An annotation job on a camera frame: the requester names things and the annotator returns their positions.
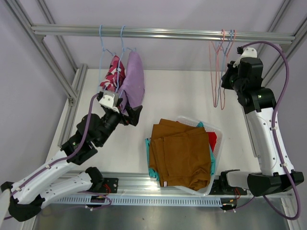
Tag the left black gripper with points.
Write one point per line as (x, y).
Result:
(133, 118)

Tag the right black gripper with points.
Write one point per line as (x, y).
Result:
(225, 83)

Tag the red trousers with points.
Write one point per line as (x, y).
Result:
(212, 139)

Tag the blue wire hanger lilac trousers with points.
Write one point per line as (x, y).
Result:
(123, 48)

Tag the blue wire hanger floral trousers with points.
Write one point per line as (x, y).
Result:
(103, 50)

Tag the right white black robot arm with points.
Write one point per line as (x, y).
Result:
(276, 170)

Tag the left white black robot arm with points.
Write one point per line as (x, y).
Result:
(33, 193)

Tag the pink floral trousers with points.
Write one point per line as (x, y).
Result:
(109, 81)

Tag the white plastic basket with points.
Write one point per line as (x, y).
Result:
(219, 143)

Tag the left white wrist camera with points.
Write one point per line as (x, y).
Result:
(109, 100)

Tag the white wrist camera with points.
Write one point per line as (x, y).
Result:
(248, 52)
(109, 100)

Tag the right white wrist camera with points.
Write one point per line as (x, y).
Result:
(248, 52)

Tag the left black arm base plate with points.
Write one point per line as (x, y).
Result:
(109, 186)

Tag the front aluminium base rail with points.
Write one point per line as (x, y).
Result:
(140, 184)

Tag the white slotted cable duct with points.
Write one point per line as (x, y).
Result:
(83, 199)

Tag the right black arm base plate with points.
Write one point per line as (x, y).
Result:
(222, 188)

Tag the aluminium frame left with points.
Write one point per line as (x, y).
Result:
(72, 91)

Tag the aluminium hanging rail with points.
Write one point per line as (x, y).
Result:
(156, 33)

